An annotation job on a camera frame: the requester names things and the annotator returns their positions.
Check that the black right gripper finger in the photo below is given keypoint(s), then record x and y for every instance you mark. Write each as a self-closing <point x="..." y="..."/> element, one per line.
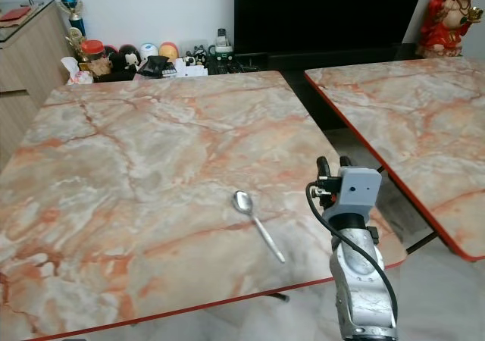
<point x="344" y="162"/>
<point x="323" y="167"/>

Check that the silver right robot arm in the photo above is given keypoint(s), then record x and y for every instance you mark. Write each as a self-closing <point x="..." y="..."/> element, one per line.
<point x="362" y="280"/>

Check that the silver metal spoon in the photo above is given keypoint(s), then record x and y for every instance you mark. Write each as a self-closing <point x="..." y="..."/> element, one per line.
<point x="243" y="201"/>

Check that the black television screen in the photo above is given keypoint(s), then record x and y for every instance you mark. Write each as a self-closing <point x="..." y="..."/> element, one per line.
<point x="330" y="14"/>

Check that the light wooden cabinet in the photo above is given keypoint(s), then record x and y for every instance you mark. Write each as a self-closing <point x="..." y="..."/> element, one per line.
<point x="26" y="68"/>

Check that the small white box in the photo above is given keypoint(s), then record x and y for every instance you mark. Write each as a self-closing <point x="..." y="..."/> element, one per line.
<point x="189" y="68"/>

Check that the red laughing buddha statue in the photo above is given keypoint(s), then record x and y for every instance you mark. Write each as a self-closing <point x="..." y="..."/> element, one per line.
<point x="447" y="19"/>

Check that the flat red packet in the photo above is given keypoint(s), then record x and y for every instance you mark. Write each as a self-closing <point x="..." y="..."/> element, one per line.
<point x="15" y="14"/>

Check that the black pouch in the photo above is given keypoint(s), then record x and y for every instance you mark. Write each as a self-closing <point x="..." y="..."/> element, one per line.
<point x="158" y="67"/>

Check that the orange round figurine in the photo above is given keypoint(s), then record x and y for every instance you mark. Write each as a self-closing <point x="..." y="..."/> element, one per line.
<point x="168" y="50"/>

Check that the floral tissue pack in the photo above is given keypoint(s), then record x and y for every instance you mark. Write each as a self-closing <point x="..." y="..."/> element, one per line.
<point x="74" y="71"/>

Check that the white and blue round figurine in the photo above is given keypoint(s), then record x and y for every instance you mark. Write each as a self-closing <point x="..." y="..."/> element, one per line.
<point x="148" y="51"/>

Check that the red lidded plastic jar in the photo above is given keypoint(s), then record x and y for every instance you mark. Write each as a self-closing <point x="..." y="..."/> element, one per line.
<point x="95" y="57"/>

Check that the gold and blue trophy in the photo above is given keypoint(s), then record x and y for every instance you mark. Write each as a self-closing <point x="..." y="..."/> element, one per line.
<point x="72" y="4"/>

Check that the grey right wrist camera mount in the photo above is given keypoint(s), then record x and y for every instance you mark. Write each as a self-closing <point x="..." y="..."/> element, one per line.
<point x="358" y="191"/>

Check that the black table leg frame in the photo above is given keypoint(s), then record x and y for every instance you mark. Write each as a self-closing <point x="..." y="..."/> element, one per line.
<point x="420" y="242"/>

